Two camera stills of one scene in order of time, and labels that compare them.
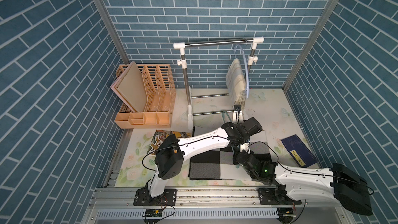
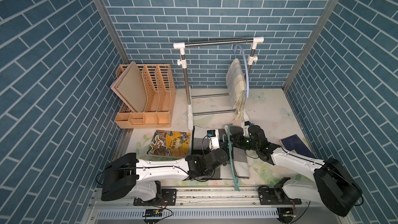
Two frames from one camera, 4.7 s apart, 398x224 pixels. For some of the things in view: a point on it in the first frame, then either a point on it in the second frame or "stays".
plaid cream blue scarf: x=236 y=83 stays
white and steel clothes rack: x=182 y=62 stays
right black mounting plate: x=276 y=196 stays
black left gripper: x=230 y=123 -> x=225 y=155
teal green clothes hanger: x=223 y=117 -> x=229 y=138
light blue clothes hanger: x=246 y=66 stays
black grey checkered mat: x=218 y=164 stays
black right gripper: x=235 y=157 -> x=236 y=141
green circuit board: x=154 y=212 stays
